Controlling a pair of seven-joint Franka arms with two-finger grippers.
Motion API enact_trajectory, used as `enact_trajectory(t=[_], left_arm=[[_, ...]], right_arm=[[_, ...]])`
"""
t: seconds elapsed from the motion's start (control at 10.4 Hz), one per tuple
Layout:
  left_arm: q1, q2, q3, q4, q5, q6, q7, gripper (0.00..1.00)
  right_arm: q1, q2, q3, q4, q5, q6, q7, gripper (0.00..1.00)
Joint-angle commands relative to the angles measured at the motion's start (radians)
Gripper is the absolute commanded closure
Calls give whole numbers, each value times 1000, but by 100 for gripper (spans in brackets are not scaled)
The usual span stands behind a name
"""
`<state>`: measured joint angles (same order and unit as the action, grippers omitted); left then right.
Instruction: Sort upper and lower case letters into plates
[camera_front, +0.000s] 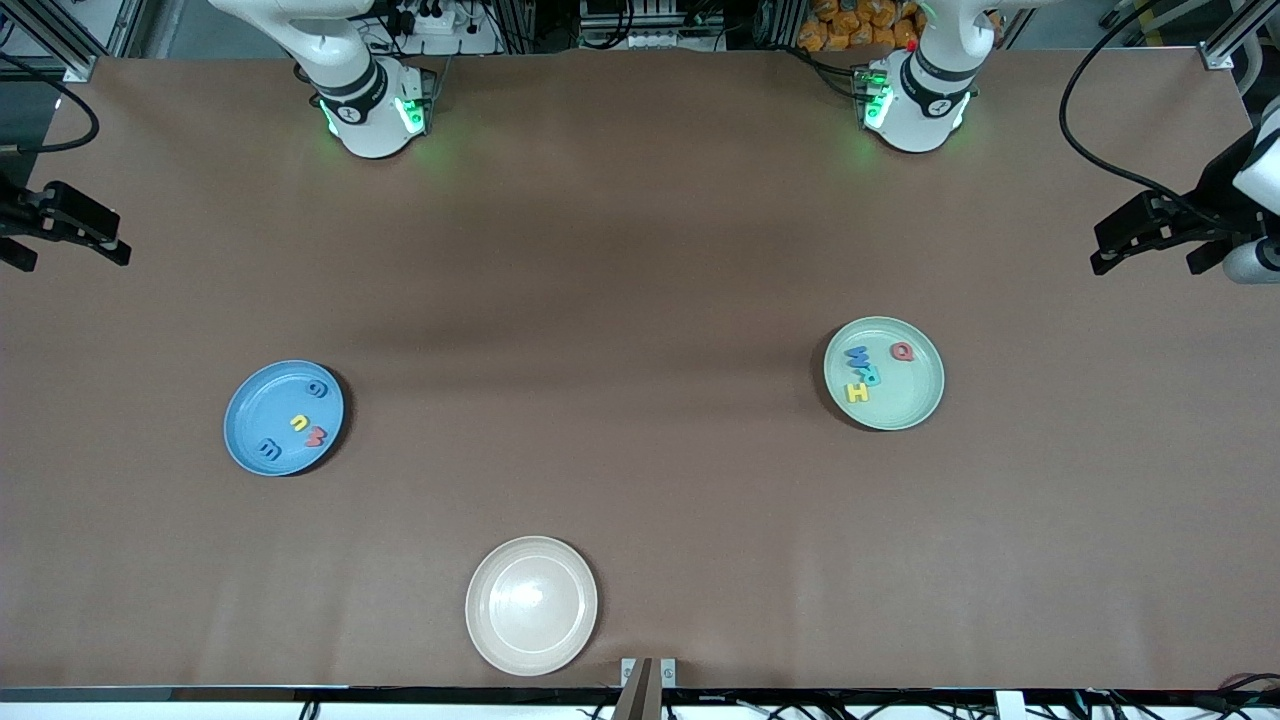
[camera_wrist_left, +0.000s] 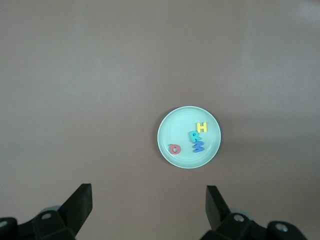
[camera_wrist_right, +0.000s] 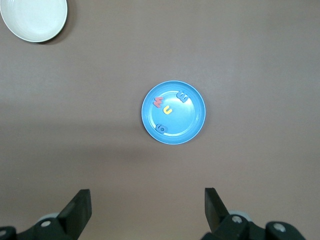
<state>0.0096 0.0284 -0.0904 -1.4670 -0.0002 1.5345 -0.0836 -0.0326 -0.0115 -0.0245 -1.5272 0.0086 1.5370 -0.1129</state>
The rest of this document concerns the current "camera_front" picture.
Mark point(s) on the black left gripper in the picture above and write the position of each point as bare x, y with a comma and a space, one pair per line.
1213, 188

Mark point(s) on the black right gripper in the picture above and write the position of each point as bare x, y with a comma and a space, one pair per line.
12, 214

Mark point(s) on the red capital letter Q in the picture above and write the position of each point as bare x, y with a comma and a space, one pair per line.
897, 356

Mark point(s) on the blue lowercase letter m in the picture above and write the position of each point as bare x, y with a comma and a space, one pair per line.
270, 456

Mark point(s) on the teal capital letter R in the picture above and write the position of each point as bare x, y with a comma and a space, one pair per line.
873, 375

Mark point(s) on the red lowercase letter w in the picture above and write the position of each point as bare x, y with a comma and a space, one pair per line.
316, 439

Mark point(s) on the blue capital letter W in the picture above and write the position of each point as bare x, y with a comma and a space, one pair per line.
857, 354

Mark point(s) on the yellow capital letter H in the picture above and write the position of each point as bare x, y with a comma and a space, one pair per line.
857, 393

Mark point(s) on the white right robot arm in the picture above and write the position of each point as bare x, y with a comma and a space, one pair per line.
375, 130

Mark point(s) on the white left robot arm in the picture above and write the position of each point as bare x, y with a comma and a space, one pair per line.
920, 120

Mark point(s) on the blue round plate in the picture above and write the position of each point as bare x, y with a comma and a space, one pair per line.
270, 405

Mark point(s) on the green round plate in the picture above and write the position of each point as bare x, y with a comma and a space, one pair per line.
915, 395

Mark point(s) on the grey base connector box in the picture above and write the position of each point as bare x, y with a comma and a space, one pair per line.
872, 100
418, 105

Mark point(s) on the orange packaged snacks pile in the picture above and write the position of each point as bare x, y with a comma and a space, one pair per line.
850, 30

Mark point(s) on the white power strip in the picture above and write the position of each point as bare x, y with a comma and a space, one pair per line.
455, 40

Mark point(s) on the white electronics box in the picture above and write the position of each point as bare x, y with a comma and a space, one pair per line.
650, 38

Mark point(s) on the beige round plate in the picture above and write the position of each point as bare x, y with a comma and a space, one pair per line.
530, 605

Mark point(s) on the aluminium frame profile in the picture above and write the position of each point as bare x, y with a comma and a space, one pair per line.
80, 65
1220, 55

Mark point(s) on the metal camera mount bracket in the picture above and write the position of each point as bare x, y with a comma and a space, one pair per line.
640, 695

